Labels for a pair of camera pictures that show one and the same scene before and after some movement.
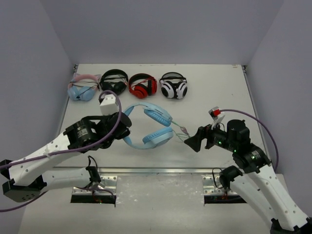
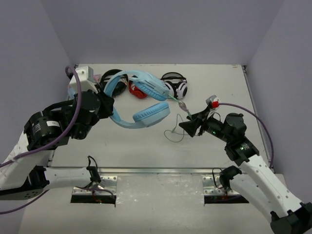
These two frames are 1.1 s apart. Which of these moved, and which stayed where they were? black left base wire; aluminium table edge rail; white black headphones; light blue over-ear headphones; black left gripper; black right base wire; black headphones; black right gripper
Moved: black right gripper; black left gripper; light blue over-ear headphones
Stayed: black right base wire; aluminium table edge rail; white black headphones; black headphones; black left base wire
